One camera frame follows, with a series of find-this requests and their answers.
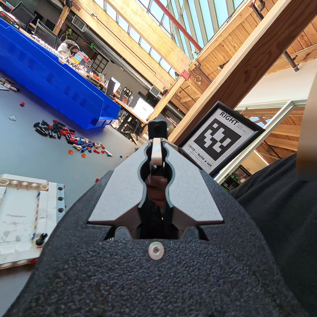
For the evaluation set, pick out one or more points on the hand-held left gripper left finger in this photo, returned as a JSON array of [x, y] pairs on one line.
[[118, 193]]

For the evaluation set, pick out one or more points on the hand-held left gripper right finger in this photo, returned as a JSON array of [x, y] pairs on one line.
[[193, 195]]

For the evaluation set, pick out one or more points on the white lego connector piece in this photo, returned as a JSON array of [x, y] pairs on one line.
[[157, 153]]

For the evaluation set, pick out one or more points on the pile of small lego pieces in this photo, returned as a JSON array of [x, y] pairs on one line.
[[74, 140]]

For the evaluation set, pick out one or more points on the white lego panel assembly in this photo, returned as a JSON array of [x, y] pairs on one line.
[[19, 223]]

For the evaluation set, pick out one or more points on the small lego parts group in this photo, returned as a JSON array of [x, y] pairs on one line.
[[7, 85]]

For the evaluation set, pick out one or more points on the person's right hand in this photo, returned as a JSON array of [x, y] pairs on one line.
[[156, 190]]

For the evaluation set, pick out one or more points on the white box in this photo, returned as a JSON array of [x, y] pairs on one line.
[[143, 107]]

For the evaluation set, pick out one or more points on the wooden desk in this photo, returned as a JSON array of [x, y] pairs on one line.
[[128, 110]]

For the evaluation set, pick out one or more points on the person's dark clothing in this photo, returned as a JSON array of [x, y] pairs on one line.
[[284, 223]]

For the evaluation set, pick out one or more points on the red ceiling pipe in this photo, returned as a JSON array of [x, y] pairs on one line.
[[177, 23]]

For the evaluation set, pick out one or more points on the blue plastic bin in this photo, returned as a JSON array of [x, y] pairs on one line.
[[49, 74]]

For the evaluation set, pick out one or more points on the black office chair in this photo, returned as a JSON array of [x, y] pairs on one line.
[[45, 33], [23, 14]]

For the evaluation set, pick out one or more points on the black pipe brace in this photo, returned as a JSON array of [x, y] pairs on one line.
[[289, 59]]

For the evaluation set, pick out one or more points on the wooden support post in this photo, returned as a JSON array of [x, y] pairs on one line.
[[247, 69]]

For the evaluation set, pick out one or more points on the wall air vent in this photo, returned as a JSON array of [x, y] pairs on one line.
[[78, 23]]

